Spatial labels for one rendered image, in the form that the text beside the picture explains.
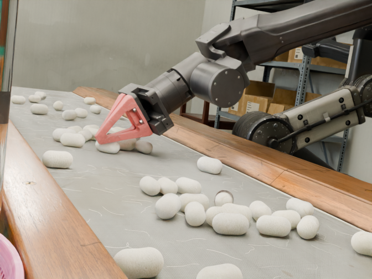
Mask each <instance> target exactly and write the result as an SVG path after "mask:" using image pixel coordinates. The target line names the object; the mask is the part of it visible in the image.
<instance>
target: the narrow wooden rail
mask: <svg viewBox="0 0 372 279"><path fill-rule="evenodd" d="M0 233H1V234H2V235H3V236H4V237H5V238H6V239H7V240H9V241H10V243H11V244H12V245H13V246H14V247H15V249H16V251H17V252H18V253H19V256H20V259H21V261H22V263H23V267H24V279H128V278H127V276H126V275H125V273H124V272H123V271H122V270H121V268H120V267H119V265H118V264H117V263H116V261H115V260H114V259H113V257H112V256H111V255H110V253H109V252H108V251H107V249H106V248H105V247H104V245H103V244H102V242H101V241H100V240H99V238H98V237H97V236H96V234H95V233H94V232H93V230H92V229H91V228H90V227H89V225H88V223H87V222H86V221H85V219H84V218H83V217H82V216H81V214H80V213H79V212H78V210H77V209H76V207H75V206H74V205H73V203H72V202H71V201H70V199H69V198H68V197H67V195H66V194H65V193H64V191H63V190H62V189H61V187H60V186H59V184H58V183H57V182H56V180H55V179H54V178H53V176H52V175H51V174H50V172H49V171H48V170H47V168H46V167H45V165H44V164H43V163H42V162H41V160H40V159H39V157H38V156H37V155H36V154H35V152H34V151H33V150H32V148H31V147H30V145H29V144H28V143H27V141H26V140H25V139H24V137H23V136H22V135H21V133H20V132H19V131H18V129H17V128H16V126H15V125H14V124H13V122H12V121H11V120H10V118H9V123H8V136H7V148H6V161H5V168H4V181H3V193H2V206H1V218H0Z"/></svg>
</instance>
